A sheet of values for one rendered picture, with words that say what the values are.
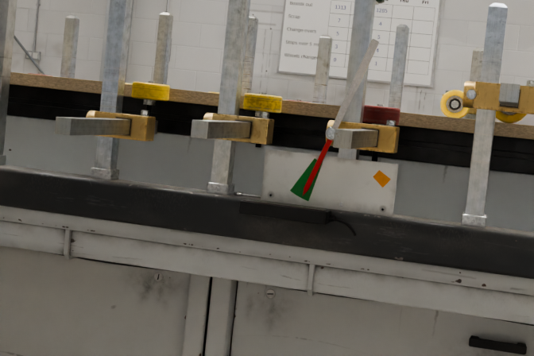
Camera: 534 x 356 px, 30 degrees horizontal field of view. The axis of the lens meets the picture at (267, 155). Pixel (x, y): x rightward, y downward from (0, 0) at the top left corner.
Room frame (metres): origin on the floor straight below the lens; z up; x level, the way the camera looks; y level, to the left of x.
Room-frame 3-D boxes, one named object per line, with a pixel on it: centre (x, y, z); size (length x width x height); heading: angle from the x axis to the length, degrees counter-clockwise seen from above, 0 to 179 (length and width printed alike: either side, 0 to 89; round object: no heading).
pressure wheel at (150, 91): (2.15, 0.26, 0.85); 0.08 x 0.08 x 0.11
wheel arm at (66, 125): (1.96, 0.31, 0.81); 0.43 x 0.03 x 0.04; 166
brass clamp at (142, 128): (2.04, 0.31, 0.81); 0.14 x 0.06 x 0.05; 76
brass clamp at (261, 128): (1.98, 0.06, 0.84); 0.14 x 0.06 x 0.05; 76
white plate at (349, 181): (1.91, -0.12, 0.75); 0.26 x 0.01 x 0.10; 76
